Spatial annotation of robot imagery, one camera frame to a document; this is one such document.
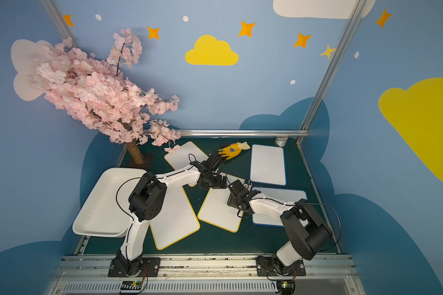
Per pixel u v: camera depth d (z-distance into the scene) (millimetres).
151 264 753
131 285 730
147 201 546
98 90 574
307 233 446
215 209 886
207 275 735
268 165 1111
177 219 861
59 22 719
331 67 865
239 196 703
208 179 834
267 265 753
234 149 1146
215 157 1087
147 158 1109
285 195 603
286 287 733
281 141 1158
